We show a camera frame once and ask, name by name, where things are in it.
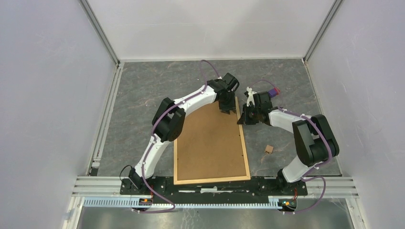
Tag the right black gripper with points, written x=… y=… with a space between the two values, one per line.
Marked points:
x=244 y=119

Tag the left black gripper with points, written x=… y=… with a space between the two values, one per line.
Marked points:
x=226 y=109

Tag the brown backing board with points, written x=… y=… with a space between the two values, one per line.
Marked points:
x=210 y=142

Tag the wooden picture frame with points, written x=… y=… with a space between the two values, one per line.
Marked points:
x=245 y=151

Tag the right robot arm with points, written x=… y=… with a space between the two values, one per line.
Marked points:
x=314 y=140

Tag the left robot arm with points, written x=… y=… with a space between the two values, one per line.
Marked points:
x=168 y=121

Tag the small brown cube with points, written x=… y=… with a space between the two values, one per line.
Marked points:
x=269 y=149

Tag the purple and red block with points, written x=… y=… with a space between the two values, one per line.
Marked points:
x=274 y=92

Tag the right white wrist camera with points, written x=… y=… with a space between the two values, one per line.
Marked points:
x=249 y=93

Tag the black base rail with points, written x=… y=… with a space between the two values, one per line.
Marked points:
x=257 y=190

